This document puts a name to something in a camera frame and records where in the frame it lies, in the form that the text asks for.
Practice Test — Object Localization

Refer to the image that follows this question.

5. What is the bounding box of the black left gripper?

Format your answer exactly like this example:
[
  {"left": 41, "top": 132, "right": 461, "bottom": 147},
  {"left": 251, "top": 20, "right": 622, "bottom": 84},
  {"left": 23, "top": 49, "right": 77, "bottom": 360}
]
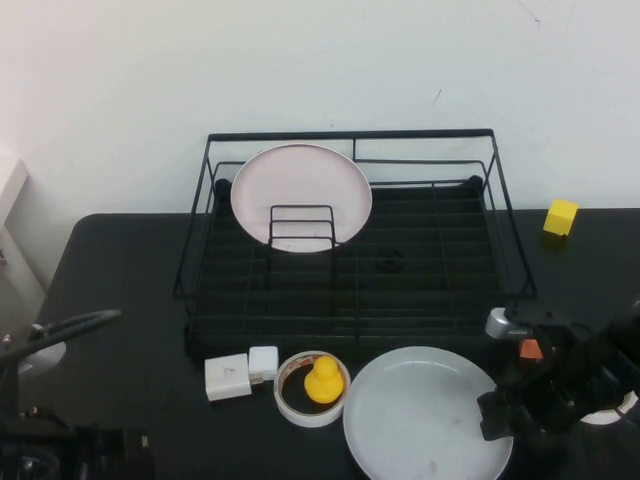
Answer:
[{"left": 74, "top": 424, "right": 157, "bottom": 480}]

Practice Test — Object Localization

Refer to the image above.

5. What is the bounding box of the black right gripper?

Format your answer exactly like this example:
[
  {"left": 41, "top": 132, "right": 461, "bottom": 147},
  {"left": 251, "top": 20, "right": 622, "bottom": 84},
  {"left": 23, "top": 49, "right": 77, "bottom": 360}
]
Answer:
[{"left": 476, "top": 368, "right": 587, "bottom": 443}]

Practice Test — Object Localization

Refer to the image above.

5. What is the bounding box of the grey plate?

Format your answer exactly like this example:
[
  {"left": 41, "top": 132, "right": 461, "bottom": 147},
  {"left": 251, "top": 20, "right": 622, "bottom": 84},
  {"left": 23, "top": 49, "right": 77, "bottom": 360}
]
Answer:
[{"left": 342, "top": 345, "right": 515, "bottom": 480}]

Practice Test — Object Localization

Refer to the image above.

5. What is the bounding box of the pink plate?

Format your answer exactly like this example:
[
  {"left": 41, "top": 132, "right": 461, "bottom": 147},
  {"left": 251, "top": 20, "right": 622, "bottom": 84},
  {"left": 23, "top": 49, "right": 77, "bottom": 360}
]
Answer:
[{"left": 229, "top": 143, "right": 374, "bottom": 255}]

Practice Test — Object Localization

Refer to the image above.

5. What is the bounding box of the white tape roll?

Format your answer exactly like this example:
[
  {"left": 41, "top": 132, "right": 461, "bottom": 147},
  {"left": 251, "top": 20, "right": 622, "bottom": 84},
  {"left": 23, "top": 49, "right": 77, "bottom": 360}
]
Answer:
[
  {"left": 273, "top": 349, "right": 351, "bottom": 429},
  {"left": 579, "top": 392, "right": 640, "bottom": 426}
]

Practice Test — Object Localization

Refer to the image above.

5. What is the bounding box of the large white charger adapter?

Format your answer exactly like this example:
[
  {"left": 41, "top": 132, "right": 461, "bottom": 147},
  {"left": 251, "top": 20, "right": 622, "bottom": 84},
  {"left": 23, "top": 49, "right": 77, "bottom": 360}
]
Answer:
[{"left": 203, "top": 352, "right": 254, "bottom": 404}]

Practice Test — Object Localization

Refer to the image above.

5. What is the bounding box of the small white charger cube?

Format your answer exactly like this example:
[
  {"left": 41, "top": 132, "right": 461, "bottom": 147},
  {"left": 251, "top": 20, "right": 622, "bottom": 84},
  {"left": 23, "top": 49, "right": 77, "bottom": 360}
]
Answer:
[{"left": 248, "top": 343, "right": 280, "bottom": 386}]

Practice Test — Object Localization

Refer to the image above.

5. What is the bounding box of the yellow rubber duck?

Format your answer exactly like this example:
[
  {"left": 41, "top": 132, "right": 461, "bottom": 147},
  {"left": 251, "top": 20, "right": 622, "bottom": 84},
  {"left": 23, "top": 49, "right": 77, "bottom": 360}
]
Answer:
[{"left": 304, "top": 355, "right": 346, "bottom": 404}]

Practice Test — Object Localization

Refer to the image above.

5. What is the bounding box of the black drip tray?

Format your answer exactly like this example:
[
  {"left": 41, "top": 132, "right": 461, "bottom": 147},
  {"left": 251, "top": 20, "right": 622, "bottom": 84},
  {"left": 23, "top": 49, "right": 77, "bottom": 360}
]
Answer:
[{"left": 184, "top": 174, "right": 516, "bottom": 361}]

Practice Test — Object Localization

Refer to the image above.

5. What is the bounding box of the yellow cube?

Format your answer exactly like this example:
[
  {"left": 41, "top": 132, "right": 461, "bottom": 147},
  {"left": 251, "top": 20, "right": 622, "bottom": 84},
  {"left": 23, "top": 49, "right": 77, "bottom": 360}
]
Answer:
[{"left": 542, "top": 198, "right": 580, "bottom": 236}]

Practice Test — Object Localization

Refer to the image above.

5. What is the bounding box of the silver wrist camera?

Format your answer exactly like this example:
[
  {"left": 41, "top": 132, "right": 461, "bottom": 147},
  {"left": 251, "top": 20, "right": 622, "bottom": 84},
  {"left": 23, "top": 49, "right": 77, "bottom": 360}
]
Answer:
[{"left": 484, "top": 307, "right": 532, "bottom": 342}]

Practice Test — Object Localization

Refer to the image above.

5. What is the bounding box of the black wire dish rack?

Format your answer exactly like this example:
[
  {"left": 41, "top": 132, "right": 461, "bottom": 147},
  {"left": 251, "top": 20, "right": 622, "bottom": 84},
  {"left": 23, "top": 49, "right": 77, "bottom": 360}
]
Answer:
[{"left": 172, "top": 128, "right": 539, "bottom": 361}]

